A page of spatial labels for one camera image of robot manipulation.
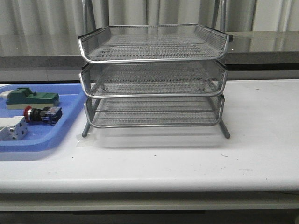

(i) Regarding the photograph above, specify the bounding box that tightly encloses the red emergency push button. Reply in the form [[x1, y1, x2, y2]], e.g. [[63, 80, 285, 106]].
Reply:
[[23, 106, 63, 125]]

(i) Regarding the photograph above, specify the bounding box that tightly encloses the blue plastic tray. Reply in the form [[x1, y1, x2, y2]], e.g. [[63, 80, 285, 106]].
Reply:
[[0, 84, 85, 161]]

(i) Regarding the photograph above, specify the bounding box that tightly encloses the grey stone ledge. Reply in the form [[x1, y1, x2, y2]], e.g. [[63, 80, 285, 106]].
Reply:
[[0, 31, 299, 69]]

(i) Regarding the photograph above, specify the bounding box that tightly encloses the silver metal rack frame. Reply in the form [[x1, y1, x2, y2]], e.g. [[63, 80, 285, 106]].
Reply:
[[82, 0, 232, 138]]

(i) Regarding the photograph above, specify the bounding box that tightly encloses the green and beige switch block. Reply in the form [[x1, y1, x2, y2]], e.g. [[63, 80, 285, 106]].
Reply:
[[6, 87, 60, 110]]

